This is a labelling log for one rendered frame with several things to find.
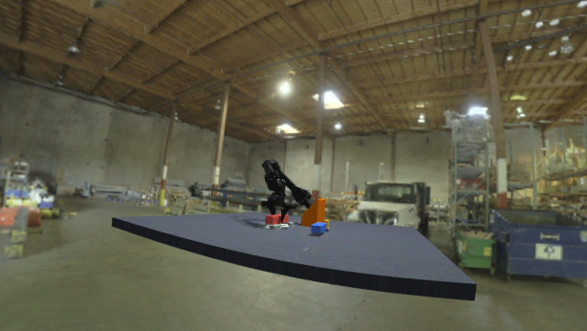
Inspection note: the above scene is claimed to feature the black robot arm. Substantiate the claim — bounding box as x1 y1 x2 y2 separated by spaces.
262 159 315 209

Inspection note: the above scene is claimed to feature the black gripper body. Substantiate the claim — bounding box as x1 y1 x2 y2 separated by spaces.
260 191 296 210

